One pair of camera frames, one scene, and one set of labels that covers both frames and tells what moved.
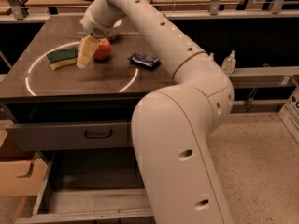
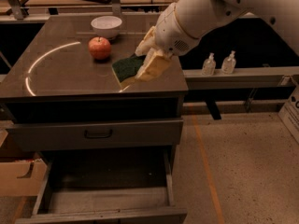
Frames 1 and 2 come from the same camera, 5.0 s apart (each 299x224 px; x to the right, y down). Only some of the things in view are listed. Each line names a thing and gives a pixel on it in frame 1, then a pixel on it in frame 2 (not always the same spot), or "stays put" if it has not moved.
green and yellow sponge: x=63 y=58 → x=124 y=69
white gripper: x=99 y=29 → x=170 y=32
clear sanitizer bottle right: x=229 y=63 stays put
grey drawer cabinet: x=72 y=97 stays put
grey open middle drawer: x=92 y=187 stays put
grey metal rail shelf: x=264 y=77 stays put
